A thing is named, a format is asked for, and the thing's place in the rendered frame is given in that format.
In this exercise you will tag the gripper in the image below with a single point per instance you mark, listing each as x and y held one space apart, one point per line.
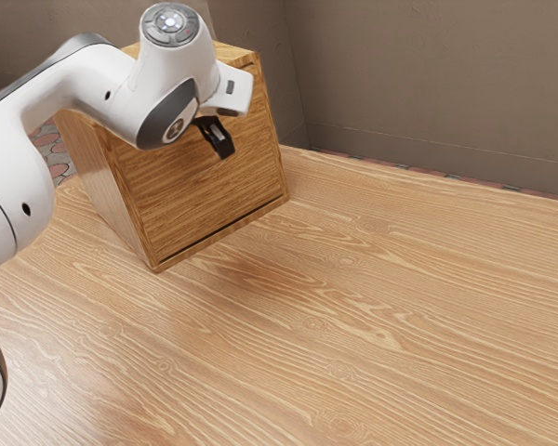
214 135

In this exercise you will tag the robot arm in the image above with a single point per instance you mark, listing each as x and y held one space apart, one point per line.
97 88

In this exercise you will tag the wooden drawer cabinet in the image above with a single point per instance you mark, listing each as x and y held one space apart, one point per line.
200 195

